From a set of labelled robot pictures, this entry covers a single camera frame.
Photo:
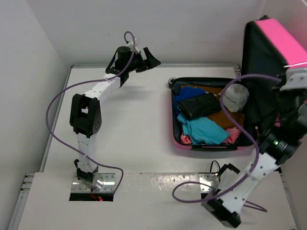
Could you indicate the metal base plate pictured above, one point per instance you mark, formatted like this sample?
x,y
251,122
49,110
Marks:
x,y
208,181
105,183

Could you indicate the brown garment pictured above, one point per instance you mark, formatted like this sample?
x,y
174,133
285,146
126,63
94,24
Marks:
x,y
220,118

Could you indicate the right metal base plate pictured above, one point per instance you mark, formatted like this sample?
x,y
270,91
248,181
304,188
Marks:
x,y
208,181

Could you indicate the royal blue garment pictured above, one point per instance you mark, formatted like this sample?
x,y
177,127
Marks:
x,y
186,93

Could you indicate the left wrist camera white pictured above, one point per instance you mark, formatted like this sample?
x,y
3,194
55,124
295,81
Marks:
x,y
132,44

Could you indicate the black leather pouch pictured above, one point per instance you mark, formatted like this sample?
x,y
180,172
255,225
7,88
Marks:
x,y
199,106

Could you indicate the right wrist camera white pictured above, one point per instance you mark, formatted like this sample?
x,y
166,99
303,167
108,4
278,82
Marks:
x,y
296,79

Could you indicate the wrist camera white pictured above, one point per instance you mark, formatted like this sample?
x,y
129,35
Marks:
x,y
296,79
132,44

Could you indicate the light blue shirt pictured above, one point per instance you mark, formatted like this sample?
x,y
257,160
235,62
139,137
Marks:
x,y
202,130

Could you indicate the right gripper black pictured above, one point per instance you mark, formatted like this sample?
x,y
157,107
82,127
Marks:
x,y
276,90

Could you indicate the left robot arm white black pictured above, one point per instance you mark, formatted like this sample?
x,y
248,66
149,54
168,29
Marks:
x,y
85,117

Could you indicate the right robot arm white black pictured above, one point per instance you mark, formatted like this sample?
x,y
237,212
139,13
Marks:
x,y
275,146

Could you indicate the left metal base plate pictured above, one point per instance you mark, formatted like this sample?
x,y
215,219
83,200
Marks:
x,y
105,183

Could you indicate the pink patterned garment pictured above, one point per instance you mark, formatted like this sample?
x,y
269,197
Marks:
x,y
233,135

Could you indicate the white drawstring bag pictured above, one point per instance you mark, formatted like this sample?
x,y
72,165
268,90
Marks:
x,y
235,97

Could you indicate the pink suitcase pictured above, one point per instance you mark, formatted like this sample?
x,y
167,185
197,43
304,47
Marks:
x,y
269,51

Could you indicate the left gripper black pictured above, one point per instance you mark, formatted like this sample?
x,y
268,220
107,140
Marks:
x,y
151,61

